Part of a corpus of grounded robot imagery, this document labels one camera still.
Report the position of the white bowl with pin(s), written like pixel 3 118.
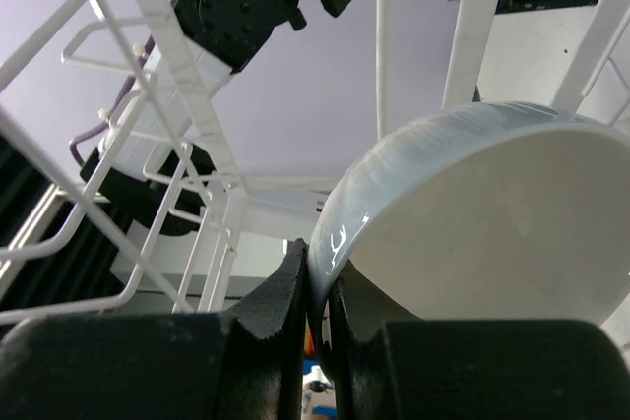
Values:
pixel 484 211

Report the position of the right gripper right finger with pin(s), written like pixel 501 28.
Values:
pixel 413 369

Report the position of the white wire dish rack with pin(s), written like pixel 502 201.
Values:
pixel 159 130

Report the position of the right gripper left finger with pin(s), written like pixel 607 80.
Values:
pixel 245 362

